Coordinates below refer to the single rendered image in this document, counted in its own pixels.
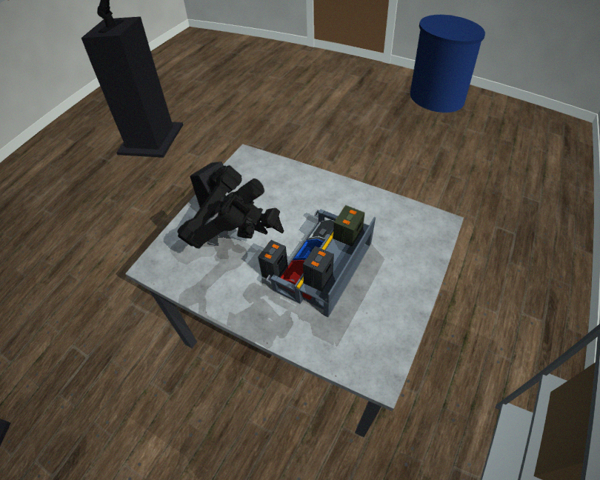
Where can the blue open bin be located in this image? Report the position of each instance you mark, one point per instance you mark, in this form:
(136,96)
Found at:
(307,248)

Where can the yellow flat bar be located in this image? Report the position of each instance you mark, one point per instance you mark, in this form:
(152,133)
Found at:
(324,247)

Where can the olive green tool case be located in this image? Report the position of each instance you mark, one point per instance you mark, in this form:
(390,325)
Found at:
(348,225)

